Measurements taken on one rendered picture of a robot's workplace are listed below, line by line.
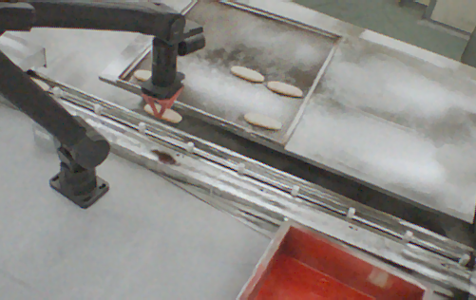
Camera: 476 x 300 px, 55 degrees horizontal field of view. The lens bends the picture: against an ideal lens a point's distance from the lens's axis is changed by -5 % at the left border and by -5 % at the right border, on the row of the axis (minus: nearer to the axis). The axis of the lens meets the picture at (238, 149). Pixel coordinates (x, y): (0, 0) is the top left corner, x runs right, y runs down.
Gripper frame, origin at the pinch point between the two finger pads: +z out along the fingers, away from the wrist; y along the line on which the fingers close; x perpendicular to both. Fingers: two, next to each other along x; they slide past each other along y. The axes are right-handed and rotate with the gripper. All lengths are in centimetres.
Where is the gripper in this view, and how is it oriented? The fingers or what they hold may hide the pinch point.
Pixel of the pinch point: (162, 110)
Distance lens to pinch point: 116.8
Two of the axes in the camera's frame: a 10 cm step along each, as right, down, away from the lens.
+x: -9.1, -3.6, 2.2
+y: 4.0, -5.8, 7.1
